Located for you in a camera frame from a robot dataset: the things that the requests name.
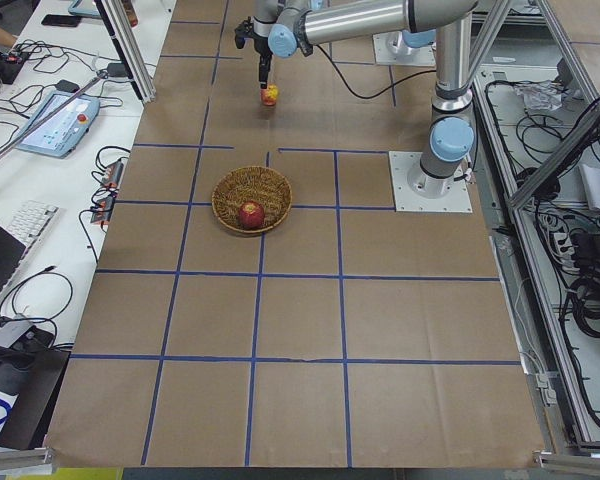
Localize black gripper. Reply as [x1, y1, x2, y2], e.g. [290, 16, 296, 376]
[253, 34, 272, 90]

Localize red yellow apple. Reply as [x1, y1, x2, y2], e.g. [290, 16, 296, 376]
[260, 84, 279, 107]

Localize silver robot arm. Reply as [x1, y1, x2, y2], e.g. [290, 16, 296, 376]
[387, 29, 436, 55]
[235, 0, 476, 199]

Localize woven wicker basket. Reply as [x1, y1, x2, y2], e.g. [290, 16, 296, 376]
[211, 166, 292, 235]

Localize dark red basket apple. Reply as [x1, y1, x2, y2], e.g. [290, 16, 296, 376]
[238, 201, 265, 230]

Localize teach pendant tablet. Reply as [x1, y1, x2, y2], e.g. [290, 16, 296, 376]
[16, 90, 101, 158]

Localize black smartphone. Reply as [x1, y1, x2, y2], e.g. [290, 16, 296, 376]
[41, 14, 81, 28]

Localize white keyboard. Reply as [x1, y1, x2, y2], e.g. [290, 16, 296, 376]
[6, 200, 59, 255]

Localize black box on desk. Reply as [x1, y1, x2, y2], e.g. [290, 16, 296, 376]
[0, 350, 70, 450]

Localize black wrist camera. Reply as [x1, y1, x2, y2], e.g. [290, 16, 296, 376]
[234, 17, 254, 49]

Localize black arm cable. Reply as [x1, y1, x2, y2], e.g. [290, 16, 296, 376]
[313, 43, 438, 99]

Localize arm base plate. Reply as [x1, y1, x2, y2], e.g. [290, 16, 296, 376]
[388, 151, 473, 214]
[373, 31, 436, 68]

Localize aluminium frame post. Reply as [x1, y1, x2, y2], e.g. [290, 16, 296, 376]
[95, 0, 156, 104]

